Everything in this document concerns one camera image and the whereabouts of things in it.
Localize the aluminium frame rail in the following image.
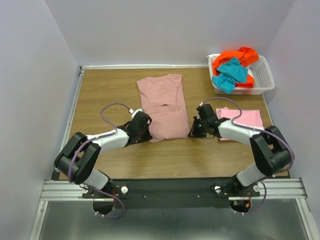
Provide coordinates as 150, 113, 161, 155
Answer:
30, 68, 319, 240

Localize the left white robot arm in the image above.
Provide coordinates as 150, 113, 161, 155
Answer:
54, 109, 152, 198

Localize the folded bright pink t shirt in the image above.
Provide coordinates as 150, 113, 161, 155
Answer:
216, 107, 263, 128

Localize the teal t shirt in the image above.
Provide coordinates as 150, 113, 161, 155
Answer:
211, 57, 248, 94

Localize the white plastic laundry basket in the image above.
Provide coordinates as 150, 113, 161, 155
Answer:
207, 53, 275, 95

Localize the purple cable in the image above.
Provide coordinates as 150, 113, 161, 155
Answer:
199, 97, 296, 216
67, 102, 136, 220

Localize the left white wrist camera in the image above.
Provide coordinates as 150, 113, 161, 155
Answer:
128, 108, 143, 119

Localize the dusty pink t shirt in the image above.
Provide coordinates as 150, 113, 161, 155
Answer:
136, 74, 190, 143

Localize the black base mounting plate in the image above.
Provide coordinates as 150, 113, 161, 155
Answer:
82, 176, 261, 210

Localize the orange t shirt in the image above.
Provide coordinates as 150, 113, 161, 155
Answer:
212, 46, 259, 88

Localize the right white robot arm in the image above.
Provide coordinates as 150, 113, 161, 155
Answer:
187, 103, 295, 196

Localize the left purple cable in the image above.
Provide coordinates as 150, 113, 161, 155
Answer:
67, 102, 136, 220

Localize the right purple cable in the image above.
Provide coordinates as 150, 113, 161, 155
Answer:
199, 97, 296, 216

